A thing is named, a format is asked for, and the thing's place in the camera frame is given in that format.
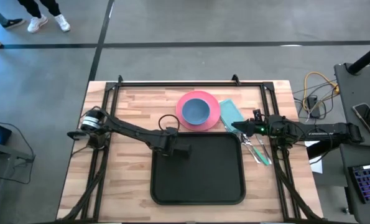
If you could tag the pink round plate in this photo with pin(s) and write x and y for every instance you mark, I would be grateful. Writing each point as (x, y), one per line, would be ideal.
(214, 105)

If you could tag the black plastic serving tray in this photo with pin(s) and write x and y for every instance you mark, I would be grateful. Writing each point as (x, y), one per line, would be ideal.
(200, 174)

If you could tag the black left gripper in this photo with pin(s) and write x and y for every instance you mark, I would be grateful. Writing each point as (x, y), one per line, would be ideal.
(166, 141)

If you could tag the white paper sheet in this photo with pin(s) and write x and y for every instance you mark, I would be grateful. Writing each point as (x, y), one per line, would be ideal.
(317, 165)

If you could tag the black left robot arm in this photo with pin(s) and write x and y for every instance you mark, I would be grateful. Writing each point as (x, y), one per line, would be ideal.
(125, 129)

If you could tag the teal cloth napkin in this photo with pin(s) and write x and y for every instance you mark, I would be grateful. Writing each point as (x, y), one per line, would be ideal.
(229, 112)

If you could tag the person's white sneakers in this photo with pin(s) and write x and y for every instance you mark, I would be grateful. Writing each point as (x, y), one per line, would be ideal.
(37, 23)

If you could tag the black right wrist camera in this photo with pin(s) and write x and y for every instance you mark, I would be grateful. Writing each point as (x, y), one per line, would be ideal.
(257, 115)

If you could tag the grey side desk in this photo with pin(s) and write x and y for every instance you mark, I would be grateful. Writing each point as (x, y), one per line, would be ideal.
(352, 93)

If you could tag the black pole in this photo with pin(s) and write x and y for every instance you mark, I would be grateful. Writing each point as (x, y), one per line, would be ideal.
(366, 57)

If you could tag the blue bowl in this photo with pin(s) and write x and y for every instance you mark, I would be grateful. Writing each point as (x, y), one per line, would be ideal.
(196, 111)

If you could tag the black power adapter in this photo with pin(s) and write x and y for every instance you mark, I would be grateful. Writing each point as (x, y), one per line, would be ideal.
(313, 107)

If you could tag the black aluminium table frame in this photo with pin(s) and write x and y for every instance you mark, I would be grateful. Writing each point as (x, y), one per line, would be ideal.
(187, 84)

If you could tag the black smartphone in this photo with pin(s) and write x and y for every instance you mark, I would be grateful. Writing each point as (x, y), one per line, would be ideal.
(366, 116)

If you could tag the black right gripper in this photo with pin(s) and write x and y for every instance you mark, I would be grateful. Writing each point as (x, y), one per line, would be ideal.
(258, 129)

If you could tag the person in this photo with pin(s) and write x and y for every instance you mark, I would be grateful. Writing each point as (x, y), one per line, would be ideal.
(13, 23)

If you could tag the backlit keyboard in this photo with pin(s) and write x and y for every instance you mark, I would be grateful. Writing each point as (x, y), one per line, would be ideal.
(369, 183)

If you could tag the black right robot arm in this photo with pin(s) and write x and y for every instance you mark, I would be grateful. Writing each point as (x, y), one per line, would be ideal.
(321, 133)

